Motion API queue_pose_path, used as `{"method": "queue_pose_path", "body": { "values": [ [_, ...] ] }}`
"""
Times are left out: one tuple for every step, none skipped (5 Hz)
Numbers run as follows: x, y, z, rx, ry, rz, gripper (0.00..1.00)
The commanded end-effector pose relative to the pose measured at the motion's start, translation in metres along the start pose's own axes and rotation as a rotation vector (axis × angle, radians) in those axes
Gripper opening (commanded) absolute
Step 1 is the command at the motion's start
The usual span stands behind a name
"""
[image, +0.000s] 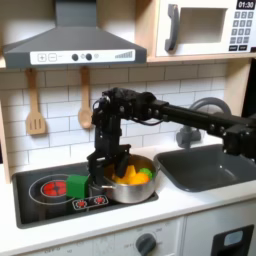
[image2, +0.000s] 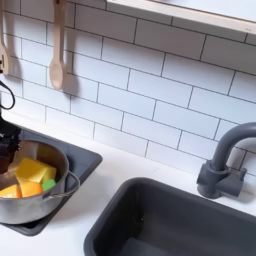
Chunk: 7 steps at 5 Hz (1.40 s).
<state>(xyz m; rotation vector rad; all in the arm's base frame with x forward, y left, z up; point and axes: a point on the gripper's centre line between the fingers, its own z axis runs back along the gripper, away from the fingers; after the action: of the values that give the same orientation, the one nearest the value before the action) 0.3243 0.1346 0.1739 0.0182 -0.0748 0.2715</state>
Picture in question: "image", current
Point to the yellow block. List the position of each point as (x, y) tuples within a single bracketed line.
[(129, 172)]

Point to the green block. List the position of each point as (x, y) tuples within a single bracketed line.
[(77, 186)]

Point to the steel pot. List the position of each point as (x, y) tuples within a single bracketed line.
[(133, 194)]

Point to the orange toy vegetable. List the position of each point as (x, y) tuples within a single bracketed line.
[(139, 180)]

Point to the green toy vegetable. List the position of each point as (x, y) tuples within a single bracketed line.
[(146, 172)]

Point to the wooden spoon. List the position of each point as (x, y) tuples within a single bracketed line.
[(85, 116)]

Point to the white toy kitchen cabinet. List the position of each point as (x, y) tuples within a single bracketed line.
[(106, 240)]

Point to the black stove top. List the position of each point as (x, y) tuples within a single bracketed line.
[(40, 210)]

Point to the dark grey tap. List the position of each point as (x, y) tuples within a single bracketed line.
[(186, 136)]

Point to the slotted wooden spatula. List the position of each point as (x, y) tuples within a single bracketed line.
[(35, 123)]

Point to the dark grey oven knob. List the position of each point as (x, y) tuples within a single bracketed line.
[(145, 244)]

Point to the dark grey sink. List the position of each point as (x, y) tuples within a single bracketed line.
[(206, 170)]

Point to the grey stove hood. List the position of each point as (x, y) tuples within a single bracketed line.
[(73, 43)]

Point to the light wooden shelf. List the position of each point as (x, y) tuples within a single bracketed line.
[(200, 58)]

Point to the white toy microwave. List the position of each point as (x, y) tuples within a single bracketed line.
[(206, 40)]

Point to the light wooden side post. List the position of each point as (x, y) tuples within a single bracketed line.
[(237, 86), (4, 143)]

